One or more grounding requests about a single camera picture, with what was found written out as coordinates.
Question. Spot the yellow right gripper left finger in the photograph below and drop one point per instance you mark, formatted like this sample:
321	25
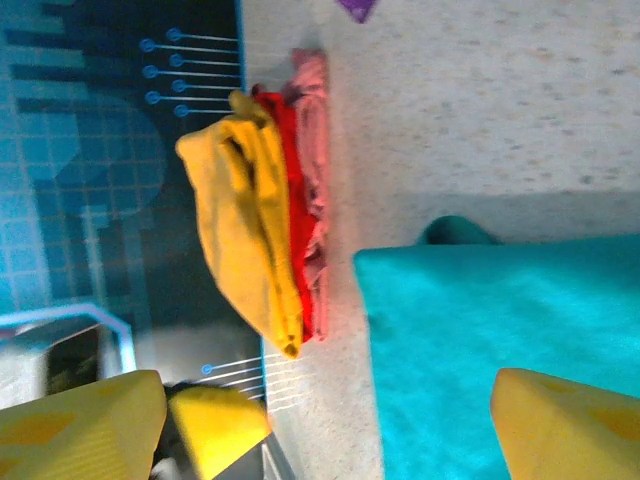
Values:
75	430

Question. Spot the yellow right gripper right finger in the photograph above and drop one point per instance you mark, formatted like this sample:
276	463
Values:
570	430

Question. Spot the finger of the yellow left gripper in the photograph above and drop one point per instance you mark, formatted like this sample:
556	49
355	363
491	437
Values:
220	430

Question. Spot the teal t-shirt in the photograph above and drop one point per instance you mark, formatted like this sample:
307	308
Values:
500	325

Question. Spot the folded yellow t-shirt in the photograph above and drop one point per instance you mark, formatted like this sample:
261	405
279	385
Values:
240	225

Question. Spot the folded red t-shirt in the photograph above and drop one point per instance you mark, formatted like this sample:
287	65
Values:
295	220

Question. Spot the folded pink t-shirt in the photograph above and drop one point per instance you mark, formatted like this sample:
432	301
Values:
315	150

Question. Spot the purple Fox's candy bag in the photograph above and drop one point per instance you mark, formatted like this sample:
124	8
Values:
357	9

